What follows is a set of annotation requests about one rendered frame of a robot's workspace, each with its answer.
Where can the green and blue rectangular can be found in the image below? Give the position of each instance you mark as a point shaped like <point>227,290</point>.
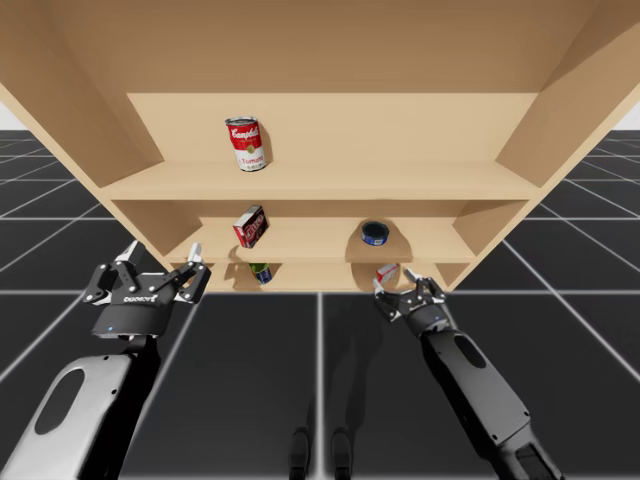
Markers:
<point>261,274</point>

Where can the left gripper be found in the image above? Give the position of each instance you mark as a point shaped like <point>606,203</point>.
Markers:
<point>132,315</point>

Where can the red and white carton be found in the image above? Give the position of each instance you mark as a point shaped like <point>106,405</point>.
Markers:
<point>387,272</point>

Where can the blue flat can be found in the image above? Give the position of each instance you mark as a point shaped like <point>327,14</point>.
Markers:
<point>376,234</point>

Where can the pale wooden shelf unit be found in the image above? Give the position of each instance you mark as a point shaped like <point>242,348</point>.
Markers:
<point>350,75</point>

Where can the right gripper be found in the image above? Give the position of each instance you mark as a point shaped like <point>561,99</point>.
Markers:
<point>425,315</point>

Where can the red and white can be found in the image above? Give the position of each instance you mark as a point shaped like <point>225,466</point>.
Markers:
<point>246,145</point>

